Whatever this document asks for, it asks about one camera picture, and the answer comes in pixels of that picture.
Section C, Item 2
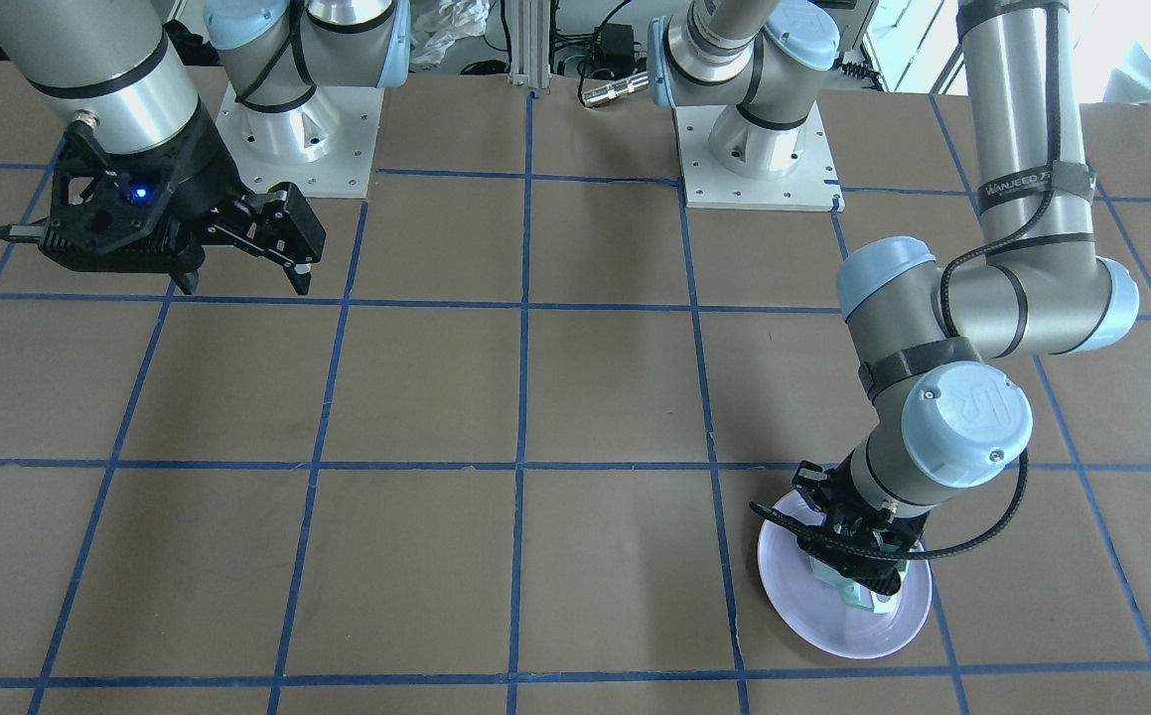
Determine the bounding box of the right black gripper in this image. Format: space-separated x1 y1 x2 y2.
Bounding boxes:
39 102 327 297

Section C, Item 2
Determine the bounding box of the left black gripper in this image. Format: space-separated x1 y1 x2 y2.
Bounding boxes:
749 459 928 598

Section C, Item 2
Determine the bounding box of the mint green faceted cup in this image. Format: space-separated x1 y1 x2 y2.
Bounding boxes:
802 543 910 615

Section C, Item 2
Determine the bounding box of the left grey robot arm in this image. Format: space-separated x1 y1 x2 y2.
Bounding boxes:
752 1 1141 598

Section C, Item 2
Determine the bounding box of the lavender round plate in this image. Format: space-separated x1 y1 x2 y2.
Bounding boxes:
757 522 933 659

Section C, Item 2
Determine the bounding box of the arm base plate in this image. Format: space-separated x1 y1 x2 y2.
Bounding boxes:
673 105 846 212
216 86 384 199

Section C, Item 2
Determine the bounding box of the aluminium frame post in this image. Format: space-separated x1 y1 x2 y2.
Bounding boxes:
500 0 552 96

